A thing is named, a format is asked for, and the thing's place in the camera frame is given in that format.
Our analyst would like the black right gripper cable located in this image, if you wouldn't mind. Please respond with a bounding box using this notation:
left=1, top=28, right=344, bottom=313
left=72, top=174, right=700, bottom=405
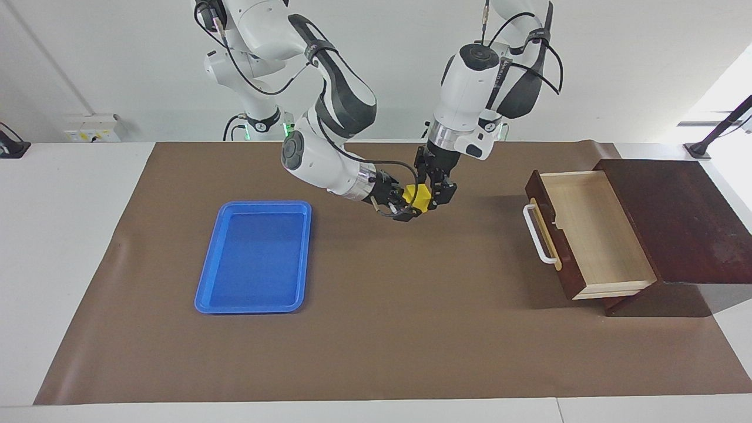
left=317, top=117, right=419, bottom=218

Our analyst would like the blue plastic tray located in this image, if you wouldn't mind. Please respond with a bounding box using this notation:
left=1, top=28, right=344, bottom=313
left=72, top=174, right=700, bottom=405
left=194, top=200, right=313, bottom=315

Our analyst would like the white drawer handle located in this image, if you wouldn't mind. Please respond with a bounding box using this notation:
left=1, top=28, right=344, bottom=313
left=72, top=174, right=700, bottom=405
left=523, top=203, right=559, bottom=265

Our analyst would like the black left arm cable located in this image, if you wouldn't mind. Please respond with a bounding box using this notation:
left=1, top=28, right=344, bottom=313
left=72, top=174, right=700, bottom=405
left=482, top=0, right=565, bottom=96

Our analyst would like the dark wooden cabinet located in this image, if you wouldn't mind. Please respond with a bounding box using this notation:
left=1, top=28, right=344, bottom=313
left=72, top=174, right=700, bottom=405
left=592, top=159, right=752, bottom=318

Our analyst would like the small black stand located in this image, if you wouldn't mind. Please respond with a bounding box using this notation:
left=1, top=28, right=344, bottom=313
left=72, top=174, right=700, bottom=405
left=0, top=122, right=31, bottom=159

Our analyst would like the yellow cube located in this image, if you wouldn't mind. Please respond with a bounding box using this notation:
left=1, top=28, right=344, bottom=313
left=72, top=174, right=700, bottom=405
left=402, top=184, right=432, bottom=213

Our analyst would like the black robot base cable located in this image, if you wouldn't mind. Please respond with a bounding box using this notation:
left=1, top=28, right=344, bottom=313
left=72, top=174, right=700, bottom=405
left=222, top=115, right=246, bottom=142

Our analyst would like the wooden drawer with dark front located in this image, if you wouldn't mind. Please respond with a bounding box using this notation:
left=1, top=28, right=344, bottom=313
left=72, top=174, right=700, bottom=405
left=523, top=169, right=657, bottom=301

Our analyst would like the black angled camera stand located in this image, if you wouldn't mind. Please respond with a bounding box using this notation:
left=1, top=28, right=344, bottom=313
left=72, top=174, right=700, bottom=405
left=684, top=95, right=752, bottom=160

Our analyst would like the brown table mat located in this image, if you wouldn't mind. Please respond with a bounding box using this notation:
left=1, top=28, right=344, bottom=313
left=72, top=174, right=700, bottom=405
left=33, top=141, right=752, bottom=406

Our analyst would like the white wall outlet box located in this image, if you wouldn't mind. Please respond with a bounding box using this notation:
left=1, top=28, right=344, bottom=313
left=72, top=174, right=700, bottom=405
left=63, top=115, right=121, bottom=143

